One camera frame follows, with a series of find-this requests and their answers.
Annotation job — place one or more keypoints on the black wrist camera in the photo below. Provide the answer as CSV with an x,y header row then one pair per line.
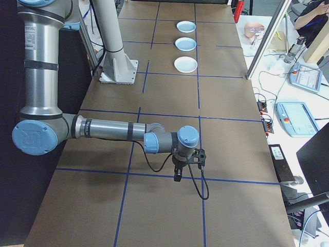
x,y
199,155

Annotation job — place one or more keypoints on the clear drinking glass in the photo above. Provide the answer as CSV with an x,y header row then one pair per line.
x,y
255,41

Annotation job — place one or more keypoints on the light wooden box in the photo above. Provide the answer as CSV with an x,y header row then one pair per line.
x,y
317,46

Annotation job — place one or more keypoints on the black monitor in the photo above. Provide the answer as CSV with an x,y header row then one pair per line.
x,y
316,159

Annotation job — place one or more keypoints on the light blue round plate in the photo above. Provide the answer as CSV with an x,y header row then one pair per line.
x,y
185,26
186,43

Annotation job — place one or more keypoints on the clear plastic ice cubes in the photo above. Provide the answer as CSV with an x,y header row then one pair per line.
x,y
254,29

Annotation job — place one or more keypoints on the aluminium frame bar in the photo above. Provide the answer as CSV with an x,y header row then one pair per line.
x,y
88,46

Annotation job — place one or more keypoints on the black orange terminal adapter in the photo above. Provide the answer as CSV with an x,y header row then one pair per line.
x,y
262,106
268,128

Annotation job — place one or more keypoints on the white side table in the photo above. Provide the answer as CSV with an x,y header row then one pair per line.
x,y
295,149

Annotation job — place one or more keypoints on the person in black shirt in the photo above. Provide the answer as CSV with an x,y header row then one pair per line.
x,y
308,18

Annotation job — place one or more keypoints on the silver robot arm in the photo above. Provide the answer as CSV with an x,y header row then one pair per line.
x,y
41,77

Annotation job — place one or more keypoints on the aluminium profile post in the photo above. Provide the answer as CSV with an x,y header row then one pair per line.
x,y
267,33

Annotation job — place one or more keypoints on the red cylinder tube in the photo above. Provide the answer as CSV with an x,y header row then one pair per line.
x,y
240,6

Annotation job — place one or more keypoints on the pink bowl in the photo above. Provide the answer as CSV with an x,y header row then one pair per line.
x,y
249,36

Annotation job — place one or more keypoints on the black frame cover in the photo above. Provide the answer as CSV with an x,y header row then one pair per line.
x,y
10,180

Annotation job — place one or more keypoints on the blue grey teach pendant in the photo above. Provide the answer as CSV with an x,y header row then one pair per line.
x,y
298,118
307,77

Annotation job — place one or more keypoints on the wooden cutting board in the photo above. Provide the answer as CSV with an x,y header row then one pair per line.
x,y
280,45

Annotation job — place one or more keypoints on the black box with white label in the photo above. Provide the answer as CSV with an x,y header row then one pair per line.
x,y
282,167

